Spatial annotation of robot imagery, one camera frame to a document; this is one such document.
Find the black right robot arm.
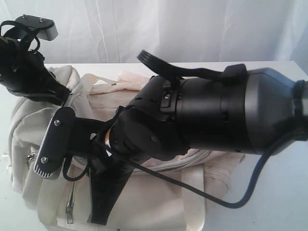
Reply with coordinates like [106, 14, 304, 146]
[90, 64, 308, 225]

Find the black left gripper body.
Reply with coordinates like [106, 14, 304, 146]
[0, 36, 61, 102]

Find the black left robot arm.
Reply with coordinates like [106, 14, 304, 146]
[0, 37, 71, 106]

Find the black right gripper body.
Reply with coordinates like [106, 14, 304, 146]
[93, 113, 149, 183]

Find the cream white duffel bag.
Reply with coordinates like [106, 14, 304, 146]
[7, 66, 246, 231]

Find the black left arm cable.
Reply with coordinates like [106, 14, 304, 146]
[0, 20, 41, 52]

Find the white backdrop curtain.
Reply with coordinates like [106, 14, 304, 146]
[0, 0, 308, 68]

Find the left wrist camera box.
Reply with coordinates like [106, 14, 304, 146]
[15, 14, 58, 41]

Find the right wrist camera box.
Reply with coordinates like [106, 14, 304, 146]
[34, 107, 76, 180]

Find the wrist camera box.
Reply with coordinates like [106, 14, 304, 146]
[15, 14, 58, 41]
[34, 107, 76, 180]

